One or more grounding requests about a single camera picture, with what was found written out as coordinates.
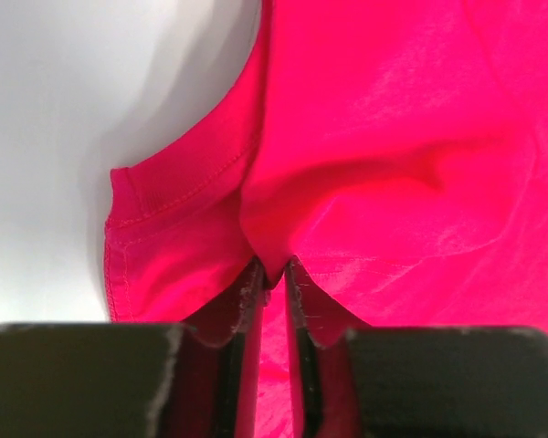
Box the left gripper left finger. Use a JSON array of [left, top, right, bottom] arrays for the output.
[[0, 261, 264, 437]]

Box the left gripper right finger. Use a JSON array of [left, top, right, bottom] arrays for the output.
[[284, 258, 548, 437]]

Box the pink t-shirt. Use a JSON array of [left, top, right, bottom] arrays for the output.
[[102, 0, 548, 438]]

